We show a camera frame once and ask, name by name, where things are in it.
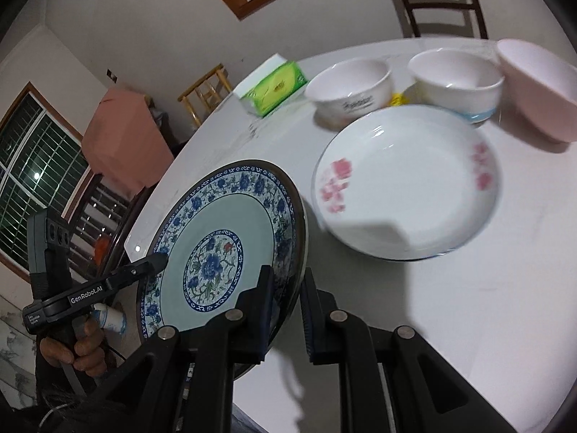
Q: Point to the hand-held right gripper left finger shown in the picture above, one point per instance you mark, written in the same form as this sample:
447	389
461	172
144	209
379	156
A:
267	311

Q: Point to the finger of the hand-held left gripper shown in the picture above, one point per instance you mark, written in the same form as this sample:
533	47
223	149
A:
139	270

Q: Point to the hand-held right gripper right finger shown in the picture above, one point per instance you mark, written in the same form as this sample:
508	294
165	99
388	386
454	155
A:
308	320

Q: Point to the blue floral plate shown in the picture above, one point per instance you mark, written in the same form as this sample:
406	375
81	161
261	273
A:
225	221

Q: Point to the large pale pink bowl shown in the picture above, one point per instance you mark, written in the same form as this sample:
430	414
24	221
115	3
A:
541	85

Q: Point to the person's left hand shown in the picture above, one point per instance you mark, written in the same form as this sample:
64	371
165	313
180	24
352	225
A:
90	347

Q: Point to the orange object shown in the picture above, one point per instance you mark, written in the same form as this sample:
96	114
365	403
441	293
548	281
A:
102	250

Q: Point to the small white bottle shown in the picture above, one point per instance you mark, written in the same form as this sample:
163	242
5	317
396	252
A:
112	320

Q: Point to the dark wooden chair with rails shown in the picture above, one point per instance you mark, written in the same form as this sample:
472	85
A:
121	216

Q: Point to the white plate with pink flowers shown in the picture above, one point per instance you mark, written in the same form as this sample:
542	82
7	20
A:
405	180

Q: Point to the light bamboo chair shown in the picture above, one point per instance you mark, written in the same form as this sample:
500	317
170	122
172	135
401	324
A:
205	94

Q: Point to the green tissue box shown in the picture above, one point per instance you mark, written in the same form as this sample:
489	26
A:
275	88

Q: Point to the small yellow object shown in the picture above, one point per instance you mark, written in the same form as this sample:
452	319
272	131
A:
399	100

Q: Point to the white bowl with grey print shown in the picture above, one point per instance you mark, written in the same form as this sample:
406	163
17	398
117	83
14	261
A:
347	81

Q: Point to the white bowl with blue band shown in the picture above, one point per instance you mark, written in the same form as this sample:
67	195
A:
455	72

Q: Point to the dark wooden slat-back chair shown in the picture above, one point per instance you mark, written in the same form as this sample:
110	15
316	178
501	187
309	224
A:
432	9

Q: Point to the barred window with wooden frame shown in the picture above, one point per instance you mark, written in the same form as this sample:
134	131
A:
36	162

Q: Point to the dark wall switch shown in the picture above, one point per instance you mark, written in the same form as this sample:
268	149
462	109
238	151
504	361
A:
112	75

